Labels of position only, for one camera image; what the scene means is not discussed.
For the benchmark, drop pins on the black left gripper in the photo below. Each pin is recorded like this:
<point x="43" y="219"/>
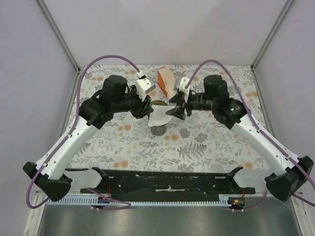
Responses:
<point x="143" y="108"/>

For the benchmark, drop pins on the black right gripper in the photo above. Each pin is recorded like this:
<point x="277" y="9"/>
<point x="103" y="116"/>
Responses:
<point x="179" y="110"/>

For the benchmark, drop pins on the green glass coffee dripper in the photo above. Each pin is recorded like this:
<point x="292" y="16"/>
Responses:
<point x="159" y="103"/>

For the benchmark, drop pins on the white paper coffee filter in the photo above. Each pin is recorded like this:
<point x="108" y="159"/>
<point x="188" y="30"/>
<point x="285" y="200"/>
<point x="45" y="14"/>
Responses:
<point x="159" y="117"/>

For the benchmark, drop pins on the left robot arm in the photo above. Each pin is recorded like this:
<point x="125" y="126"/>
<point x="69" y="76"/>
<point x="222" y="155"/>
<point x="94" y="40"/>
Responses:
<point x="50" y="173"/>

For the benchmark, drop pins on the orange coffee filter box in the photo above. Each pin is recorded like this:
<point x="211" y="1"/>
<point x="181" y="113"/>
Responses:
<point x="166" y="81"/>

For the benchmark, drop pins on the floral patterned tablecloth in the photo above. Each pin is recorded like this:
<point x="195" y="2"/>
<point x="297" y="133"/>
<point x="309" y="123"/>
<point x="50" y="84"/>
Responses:
<point x="198" y="144"/>

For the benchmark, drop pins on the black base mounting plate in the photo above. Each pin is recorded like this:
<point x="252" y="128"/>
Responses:
<point x="143" y="186"/>

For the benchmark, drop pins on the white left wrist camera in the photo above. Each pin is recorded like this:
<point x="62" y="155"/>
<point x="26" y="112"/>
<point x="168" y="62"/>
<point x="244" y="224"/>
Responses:
<point x="144" y="85"/>

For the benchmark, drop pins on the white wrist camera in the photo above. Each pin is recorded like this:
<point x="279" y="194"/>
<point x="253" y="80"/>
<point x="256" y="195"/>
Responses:
<point x="180" y="85"/>
<point x="144" y="85"/>

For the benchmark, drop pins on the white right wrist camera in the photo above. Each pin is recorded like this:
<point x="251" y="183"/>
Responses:
<point x="180" y="85"/>

